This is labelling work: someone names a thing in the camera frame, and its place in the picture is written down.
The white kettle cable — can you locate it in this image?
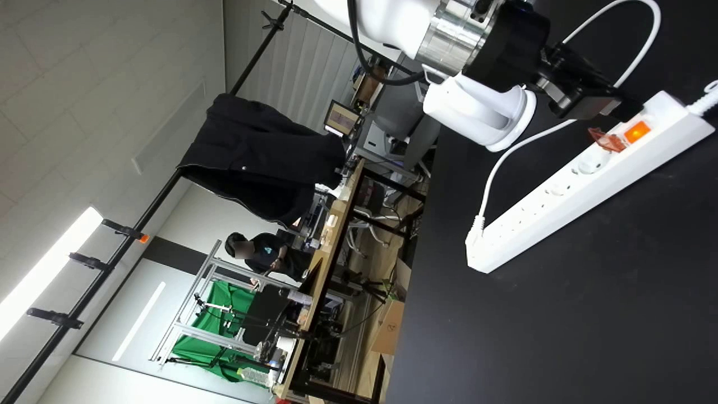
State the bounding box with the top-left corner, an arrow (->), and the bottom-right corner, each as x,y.
473,0 -> 664,233

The wooden workbench in background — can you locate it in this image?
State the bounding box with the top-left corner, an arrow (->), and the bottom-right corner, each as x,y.
275,161 -> 366,404

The black hanging cloth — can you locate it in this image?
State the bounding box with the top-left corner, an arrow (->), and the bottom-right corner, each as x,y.
178,95 -> 345,226

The black ceiling rail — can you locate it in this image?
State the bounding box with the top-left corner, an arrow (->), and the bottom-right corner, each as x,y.
0,0 -> 302,404

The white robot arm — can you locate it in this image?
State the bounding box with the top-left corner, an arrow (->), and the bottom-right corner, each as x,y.
295,0 -> 621,118

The cardboard box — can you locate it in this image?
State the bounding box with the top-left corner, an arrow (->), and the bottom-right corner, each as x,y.
371,300 -> 406,355

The white power strip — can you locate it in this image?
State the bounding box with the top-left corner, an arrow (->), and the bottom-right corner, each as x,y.
464,84 -> 718,274

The person in black shirt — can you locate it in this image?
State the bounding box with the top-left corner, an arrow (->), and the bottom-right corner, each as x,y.
224,230 -> 312,281

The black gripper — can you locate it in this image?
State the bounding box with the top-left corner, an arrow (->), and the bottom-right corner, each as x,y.
463,0 -> 621,121

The green cloth on rack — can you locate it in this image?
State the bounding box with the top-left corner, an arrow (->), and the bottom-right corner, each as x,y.
170,281 -> 256,381

